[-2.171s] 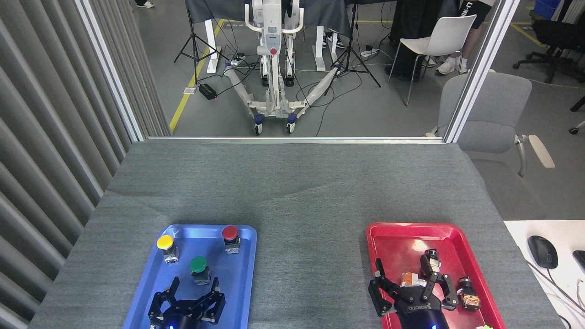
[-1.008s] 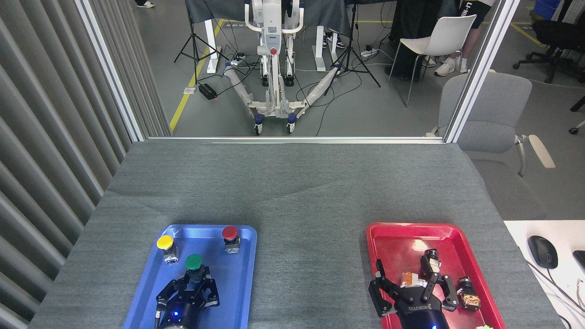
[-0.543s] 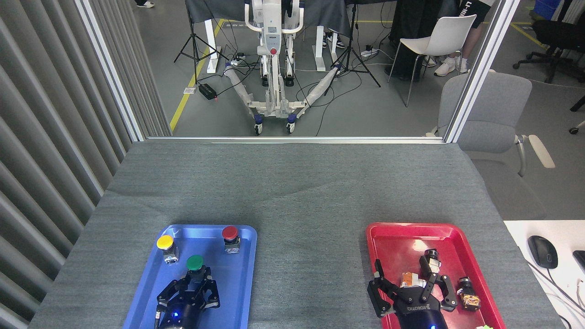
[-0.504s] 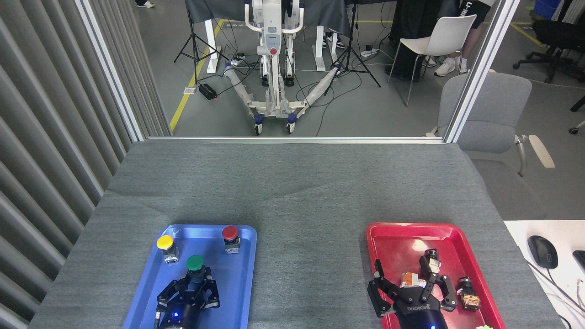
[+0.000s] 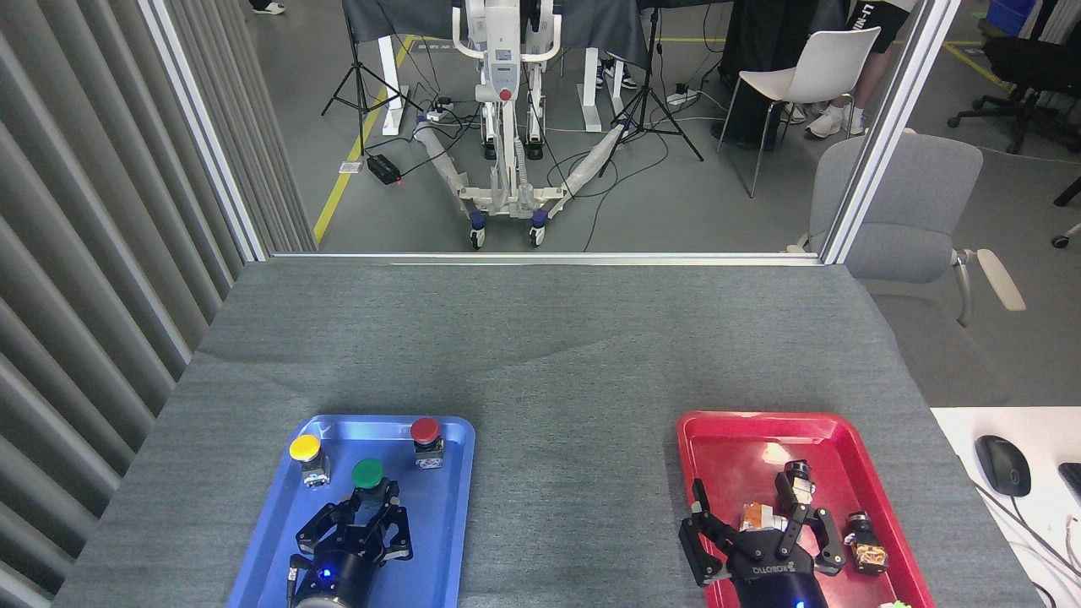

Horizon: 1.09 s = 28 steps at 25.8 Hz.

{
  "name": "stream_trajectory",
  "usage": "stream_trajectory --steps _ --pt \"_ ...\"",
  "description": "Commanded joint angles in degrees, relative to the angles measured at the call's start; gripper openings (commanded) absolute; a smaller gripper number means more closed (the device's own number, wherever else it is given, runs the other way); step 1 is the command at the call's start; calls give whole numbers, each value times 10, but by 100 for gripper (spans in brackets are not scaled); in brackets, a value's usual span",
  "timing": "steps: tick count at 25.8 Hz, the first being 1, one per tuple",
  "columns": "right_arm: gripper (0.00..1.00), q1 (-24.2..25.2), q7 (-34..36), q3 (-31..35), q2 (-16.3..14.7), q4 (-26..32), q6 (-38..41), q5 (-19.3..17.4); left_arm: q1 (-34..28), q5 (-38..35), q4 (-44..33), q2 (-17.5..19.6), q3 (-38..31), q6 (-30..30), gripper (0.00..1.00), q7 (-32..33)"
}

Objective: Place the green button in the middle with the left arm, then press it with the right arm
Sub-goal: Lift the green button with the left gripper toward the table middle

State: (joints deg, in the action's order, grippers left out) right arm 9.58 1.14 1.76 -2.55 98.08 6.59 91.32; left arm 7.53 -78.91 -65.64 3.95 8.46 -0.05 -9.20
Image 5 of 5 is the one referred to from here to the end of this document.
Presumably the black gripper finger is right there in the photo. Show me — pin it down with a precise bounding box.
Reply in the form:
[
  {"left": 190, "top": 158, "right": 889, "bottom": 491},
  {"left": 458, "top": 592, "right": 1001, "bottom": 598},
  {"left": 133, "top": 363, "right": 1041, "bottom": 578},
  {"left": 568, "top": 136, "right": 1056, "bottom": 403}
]
[
  {"left": 679, "top": 478, "right": 745, "bottom": 589},
  {"left": 296, "top": 497, "right": 367, "bottom": 551},
  {"left": 375, "top": 480, "right": 416, "bottom": 564},
  {"left": 781, "top": 505, "right": 848, "bottom": 578}
]

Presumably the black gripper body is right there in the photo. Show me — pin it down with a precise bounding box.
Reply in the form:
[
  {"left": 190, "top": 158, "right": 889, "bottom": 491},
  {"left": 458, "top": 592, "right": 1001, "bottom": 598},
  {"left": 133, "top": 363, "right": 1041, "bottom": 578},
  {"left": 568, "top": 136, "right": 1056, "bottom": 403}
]
[
  {"left": 291, "top": 529, "right": 388, "bottom": 604},
  {"left": 725, "top": 530, "right": 830, "bottom": 608}
]

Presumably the green push button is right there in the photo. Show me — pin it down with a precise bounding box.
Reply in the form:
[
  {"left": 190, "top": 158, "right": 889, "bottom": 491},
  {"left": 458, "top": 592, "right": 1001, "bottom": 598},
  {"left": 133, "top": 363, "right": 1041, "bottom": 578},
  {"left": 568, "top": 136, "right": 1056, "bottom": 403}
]
[{"left": 351, "top": 459, "right": 386, "bottom": 518}]

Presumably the yellow push button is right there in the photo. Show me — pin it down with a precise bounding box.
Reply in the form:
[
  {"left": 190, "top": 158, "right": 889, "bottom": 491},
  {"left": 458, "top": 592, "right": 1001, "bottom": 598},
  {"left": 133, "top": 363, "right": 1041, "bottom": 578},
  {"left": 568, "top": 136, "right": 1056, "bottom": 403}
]
[{"left": 289, "top": 434, "right": 330, "bottom": 491}]

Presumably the red push button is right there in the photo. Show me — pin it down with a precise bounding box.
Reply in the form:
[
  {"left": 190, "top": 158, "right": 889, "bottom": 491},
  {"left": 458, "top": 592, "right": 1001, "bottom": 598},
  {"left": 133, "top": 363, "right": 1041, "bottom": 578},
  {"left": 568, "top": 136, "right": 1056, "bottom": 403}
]
[{"left": 410, "top": 417, "right": 446, "bottom": 470}]

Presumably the blue plastic tray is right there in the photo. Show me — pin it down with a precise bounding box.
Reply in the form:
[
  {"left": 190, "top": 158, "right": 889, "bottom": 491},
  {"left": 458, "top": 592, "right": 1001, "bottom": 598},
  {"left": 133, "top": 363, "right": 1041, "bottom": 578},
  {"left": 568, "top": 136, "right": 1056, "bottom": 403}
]
[{"left": 226, "top": 414, "right": 476, "bottom": 608}]

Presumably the red plastic tray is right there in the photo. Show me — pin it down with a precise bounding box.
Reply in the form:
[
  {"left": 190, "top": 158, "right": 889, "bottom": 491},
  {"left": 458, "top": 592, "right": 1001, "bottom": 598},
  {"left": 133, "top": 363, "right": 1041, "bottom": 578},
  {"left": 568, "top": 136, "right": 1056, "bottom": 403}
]
[{"left": 676, "top": 411, "right": 937, "bottom": 608}]

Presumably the black computer mouse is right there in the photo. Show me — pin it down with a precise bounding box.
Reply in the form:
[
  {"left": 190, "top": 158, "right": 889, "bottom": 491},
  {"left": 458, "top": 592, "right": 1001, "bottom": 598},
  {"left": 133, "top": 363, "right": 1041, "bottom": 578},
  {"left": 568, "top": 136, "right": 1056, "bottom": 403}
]
[{"left": 974, "top": 435, "right": 1032, "bottom": 497}]

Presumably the grey table cloth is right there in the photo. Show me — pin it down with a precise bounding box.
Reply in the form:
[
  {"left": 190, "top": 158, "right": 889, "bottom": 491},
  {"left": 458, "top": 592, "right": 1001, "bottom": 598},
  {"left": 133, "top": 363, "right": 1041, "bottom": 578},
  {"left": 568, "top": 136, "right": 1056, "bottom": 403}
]
[{"left": 51, "top": 258, "right": 1044, "bottom": 608}]

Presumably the white desk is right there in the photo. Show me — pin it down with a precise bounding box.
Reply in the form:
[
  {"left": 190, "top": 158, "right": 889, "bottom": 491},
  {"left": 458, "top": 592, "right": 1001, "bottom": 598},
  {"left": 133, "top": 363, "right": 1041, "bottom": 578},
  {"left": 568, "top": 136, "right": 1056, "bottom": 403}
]
[{"left": 929, "top": 407, "right": 1081, "bottom": 608}]

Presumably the grey office chair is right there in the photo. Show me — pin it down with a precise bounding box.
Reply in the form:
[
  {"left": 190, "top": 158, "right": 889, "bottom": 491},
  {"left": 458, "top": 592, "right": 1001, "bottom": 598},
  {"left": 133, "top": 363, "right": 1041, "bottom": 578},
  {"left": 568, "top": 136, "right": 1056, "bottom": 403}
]
[{"left": 787, "top": 131, "right": 1027, "bottom": 330}]

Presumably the grey slatted partition panel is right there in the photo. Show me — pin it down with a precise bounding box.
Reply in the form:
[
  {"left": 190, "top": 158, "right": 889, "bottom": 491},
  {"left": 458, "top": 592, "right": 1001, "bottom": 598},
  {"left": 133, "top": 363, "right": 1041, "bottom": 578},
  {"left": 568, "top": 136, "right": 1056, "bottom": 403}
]
[{"left": 0, "top": 0, "right": 318, "bottom": 608}]

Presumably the office chair base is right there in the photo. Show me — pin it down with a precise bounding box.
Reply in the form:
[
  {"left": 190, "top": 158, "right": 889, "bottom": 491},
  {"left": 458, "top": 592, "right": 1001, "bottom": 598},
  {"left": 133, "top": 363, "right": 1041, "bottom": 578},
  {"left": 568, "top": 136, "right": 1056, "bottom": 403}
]
[{"left": 1051, "top": 176, "right": 1081, "bottom": 250}]

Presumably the black tripod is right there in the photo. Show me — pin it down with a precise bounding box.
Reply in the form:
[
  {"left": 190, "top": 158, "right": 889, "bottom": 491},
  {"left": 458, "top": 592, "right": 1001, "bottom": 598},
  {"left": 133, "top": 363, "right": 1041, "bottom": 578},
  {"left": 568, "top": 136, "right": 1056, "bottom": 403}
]
[
  {"left": 600, "top": 0, "right": 704, "bottom": 178},
  {"left": 321, "top": 0, "right": 423, "bottom": 158}
]

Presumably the white plastic chair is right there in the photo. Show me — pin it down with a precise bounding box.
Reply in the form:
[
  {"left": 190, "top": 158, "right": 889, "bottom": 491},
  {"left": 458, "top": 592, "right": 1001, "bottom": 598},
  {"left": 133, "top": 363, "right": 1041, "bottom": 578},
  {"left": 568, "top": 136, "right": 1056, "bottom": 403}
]
[{"left": 718, "top": 27, "right": 882, "bottom": 199}]

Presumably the white wheeled stand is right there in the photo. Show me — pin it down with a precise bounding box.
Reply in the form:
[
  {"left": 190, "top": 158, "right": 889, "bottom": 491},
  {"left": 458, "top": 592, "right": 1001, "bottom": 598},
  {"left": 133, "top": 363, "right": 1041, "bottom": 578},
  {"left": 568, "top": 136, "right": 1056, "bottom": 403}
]
[{"left": 414, "top": 0, "right": 630, "bottom": 250}]

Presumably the black draped cloth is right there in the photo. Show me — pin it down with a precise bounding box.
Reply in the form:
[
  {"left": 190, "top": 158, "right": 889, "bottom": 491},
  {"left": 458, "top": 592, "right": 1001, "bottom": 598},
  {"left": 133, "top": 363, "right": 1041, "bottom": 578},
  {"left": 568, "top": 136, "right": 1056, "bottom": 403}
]
[{"left": 711, "top": 0, "right": 850, "bottom": 151}]

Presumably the black office chair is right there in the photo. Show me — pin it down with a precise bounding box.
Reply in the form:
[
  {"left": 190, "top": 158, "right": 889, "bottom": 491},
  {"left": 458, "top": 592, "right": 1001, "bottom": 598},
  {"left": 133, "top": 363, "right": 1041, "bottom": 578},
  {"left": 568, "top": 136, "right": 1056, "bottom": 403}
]
[{"left": 948, "top": 0, "right": 1081, "bottom": 155}]

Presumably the table with dark cloth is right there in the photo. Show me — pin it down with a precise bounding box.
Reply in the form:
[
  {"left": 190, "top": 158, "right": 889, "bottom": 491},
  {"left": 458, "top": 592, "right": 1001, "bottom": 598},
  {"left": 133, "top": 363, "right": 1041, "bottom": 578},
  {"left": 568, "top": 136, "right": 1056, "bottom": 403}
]
[{"left": 342, "top": 0, "right": 651, "bottom": 136}]

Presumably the blue bin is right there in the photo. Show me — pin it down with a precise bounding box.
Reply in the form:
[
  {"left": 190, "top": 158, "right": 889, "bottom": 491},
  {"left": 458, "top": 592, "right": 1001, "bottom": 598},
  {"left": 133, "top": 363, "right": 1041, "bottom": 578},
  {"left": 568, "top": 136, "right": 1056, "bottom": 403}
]
[{"left": 986, "top": 0, "right": 1038, "bottom": 39}]

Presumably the black switch with orange base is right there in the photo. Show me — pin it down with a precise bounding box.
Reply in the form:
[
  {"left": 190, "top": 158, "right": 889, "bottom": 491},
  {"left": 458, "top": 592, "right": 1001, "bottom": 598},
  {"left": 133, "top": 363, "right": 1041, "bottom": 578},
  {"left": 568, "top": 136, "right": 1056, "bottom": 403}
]
[{"left": 846, "top": 511, "right": 889, "bottom": 576}]

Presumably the orange and white switch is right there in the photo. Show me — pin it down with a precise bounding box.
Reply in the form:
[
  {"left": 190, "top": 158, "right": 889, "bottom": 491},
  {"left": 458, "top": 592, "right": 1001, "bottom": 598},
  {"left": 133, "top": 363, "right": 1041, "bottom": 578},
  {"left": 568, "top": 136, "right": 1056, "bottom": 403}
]
[{"left": 740, "top": 502, "right": 790, "bottom": 535}]

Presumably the black knob switch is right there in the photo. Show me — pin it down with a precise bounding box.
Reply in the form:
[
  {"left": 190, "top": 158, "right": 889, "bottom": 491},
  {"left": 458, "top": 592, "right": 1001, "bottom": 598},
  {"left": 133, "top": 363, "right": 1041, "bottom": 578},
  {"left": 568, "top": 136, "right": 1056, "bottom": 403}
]
[{"left": 775, "top": 460, "right": 817, "bottom": 514}]

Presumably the silver frame rail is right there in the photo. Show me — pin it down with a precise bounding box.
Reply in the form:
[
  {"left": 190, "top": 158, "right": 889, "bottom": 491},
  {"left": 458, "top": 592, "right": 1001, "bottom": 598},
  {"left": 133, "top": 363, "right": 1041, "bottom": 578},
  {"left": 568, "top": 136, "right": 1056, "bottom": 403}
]
[{"left": 270, "top": 251, "right": 824, "bottom": 267}]

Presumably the silver frame post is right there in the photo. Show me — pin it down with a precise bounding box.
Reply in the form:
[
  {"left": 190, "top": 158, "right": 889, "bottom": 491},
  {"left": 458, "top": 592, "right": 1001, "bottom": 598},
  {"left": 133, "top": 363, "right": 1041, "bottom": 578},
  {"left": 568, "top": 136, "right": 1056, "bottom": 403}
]
[
  {"left": 139, "top": 0, "right": 269, "bottom": 263},
  {"left": 819, "top": 0, "right": 964, "bottom": 264}
]

